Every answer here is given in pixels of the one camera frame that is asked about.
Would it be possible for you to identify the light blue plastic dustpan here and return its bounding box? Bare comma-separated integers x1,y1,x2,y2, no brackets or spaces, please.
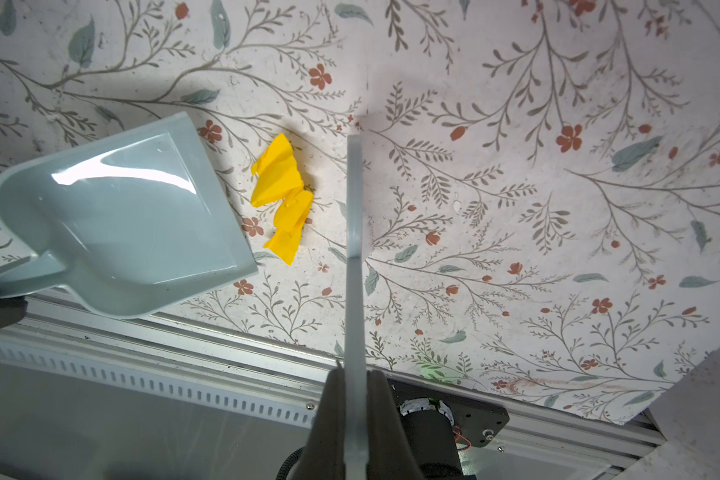
0,113,258,319

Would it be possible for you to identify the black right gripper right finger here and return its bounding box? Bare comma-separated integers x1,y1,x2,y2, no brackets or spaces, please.
367,371,424,480

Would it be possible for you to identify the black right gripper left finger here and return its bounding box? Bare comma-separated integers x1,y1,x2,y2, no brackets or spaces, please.
290,367,346,480

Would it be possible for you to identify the yellow paper scrap left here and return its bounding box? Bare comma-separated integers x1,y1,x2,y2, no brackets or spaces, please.
251,134,314,265

